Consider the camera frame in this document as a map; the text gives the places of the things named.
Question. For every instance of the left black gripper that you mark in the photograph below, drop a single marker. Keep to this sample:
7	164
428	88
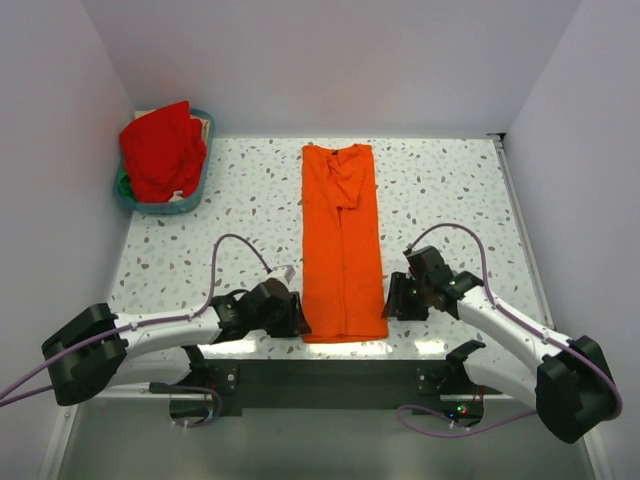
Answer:
294	323

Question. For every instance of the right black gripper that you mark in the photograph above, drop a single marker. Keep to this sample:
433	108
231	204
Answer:
397	305

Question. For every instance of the orange t-shirt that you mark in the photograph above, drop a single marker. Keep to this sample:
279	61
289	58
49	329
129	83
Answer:
343	294

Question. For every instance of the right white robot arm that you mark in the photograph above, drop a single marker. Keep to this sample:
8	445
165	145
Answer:
567	382

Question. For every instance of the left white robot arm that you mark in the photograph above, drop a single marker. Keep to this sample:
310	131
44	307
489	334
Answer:
100	348

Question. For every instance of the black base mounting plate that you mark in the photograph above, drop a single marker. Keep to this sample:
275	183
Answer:
322	384

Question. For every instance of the teal plastic basket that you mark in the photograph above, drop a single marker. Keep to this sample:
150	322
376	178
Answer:
178	205

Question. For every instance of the red t-shirt in basket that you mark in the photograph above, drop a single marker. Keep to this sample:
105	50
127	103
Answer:
164	153

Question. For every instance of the green garment in basket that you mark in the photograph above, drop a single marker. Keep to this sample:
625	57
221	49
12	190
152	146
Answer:
124	186

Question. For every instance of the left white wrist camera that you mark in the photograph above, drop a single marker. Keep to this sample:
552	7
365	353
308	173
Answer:
284	274

